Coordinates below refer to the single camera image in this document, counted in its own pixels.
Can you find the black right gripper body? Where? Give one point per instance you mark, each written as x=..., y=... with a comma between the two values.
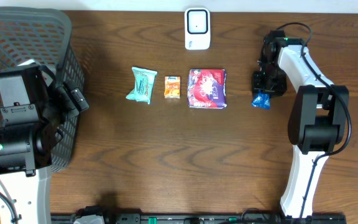
x=274, y=81

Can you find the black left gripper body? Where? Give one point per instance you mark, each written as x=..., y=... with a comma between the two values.
x=74, y=97

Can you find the blue Oreo cookie pack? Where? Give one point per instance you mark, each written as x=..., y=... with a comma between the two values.
x=261, y=100

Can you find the red purple pad pack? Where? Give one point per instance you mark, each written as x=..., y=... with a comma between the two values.
x=207, y=88

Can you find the green wet wipes pack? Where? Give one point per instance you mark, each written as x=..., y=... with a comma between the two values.
x=144, y=83

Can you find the orange tissue pack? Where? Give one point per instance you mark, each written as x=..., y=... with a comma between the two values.
x=172, y=87

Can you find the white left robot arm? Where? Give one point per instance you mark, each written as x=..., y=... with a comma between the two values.
x=25, y=175

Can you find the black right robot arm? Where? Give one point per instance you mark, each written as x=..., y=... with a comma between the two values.
x=319, y=119

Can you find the white barcode scanner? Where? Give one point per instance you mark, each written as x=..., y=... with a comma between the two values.
x=197, y=28

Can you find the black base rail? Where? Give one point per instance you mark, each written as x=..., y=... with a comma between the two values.
x=96, y=214

